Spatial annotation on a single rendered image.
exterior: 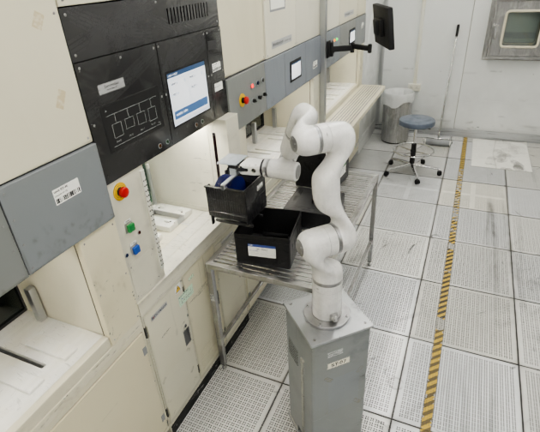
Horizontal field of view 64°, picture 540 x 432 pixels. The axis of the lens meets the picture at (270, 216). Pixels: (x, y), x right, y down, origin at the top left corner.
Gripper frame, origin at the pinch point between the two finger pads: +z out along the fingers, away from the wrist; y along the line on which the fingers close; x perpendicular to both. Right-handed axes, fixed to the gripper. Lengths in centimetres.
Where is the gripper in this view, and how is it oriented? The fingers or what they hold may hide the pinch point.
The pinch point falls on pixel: (233, 163)
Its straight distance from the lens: 200.1
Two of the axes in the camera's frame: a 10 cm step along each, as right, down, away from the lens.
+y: 4.1, -4.7, 7.8
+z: -9.1, -1.6, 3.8
